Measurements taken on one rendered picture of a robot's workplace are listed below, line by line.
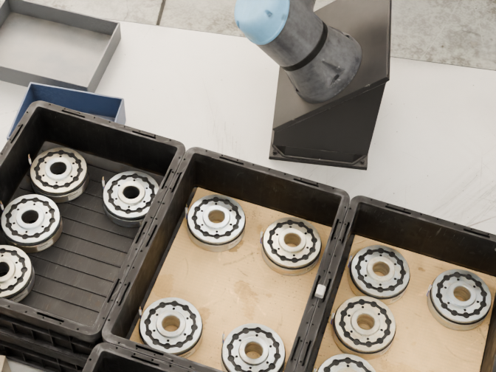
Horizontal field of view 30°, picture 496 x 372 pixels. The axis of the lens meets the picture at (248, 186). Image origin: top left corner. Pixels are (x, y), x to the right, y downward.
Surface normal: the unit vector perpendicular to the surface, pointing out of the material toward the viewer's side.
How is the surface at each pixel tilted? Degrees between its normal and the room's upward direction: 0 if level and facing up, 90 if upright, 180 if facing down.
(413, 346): 0
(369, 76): 44
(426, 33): 0
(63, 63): 0
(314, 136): 90
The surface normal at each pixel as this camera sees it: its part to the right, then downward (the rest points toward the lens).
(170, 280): 0.04, -0.57
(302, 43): 0.35, 0.48
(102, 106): -0.18, 0.80
